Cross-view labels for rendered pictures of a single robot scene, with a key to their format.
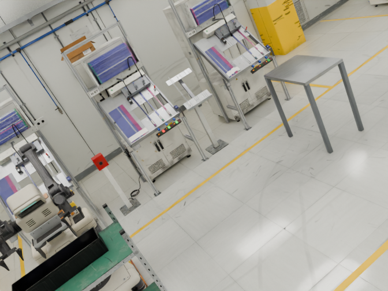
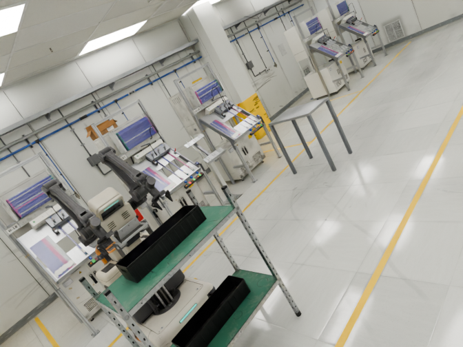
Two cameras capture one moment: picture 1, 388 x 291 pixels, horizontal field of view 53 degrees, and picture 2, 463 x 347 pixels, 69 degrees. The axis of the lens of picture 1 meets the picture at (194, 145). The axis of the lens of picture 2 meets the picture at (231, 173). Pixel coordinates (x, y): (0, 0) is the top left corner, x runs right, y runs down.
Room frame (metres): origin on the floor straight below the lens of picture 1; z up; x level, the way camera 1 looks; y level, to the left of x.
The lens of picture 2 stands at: (0.02, 1.19, 1.71)
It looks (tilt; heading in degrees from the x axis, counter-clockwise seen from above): 16 degrees down; 340
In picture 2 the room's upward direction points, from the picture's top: 30 degrees counter-clockwise
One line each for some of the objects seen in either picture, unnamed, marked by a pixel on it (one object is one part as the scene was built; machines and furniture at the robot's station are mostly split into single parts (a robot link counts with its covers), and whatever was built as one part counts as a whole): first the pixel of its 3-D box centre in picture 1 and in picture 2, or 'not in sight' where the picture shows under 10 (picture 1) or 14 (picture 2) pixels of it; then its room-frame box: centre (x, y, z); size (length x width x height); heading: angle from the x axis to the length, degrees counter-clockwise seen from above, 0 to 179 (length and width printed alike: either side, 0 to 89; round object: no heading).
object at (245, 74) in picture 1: (234, 68); (232, 138); (5.06, -0.98, 0.65); 1.01 x 0.73 x 1.29; 16
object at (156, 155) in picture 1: (153, 145); (175, 208); (4.83, 0.48, 0.31); 0.70 x 0.65 x 0.62; 106
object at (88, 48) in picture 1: (86, 45); (109, 122); (4.98, 0.58, 1.82); 0.68 x 0.30 x 0.20; 106
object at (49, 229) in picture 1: (52, 235); (133, 237); (2.48, 1.20, 0.99); 0.28 x 0.16 x 0.22; 106
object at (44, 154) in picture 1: (44, 193); (79, 257); (4.25, 1.81, 0.66); 1.01 x 0.73 x 1.31; 16
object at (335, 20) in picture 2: not in sight; (344, 34); (6.62, -5.72, 0.95); 1.36 x 0.82 x 1.90; 16
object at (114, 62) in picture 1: (112, 63); (136, 133); (4.73, 0.39, 1.52); 0.51 x 0.13 x 0.27; 106
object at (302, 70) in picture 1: (312, 101); (309, 138); (3.55, -1.29, 0.40); 0.70 x 0.45 x 0.80; 12
